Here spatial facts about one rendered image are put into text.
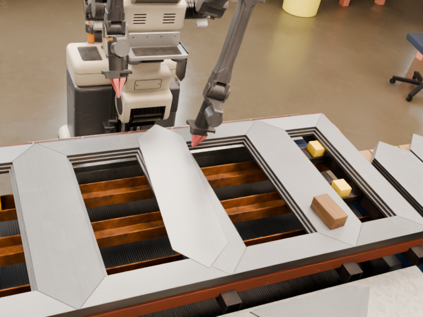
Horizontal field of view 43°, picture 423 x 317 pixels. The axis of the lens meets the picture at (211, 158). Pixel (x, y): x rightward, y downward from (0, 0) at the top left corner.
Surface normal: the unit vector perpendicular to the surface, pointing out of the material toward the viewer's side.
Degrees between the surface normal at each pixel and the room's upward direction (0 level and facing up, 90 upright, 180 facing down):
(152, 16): 98
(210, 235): 0
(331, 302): 0
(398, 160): 0
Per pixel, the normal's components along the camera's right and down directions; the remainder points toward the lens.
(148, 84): 0.34, 0.71
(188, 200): 0.15, -0.79
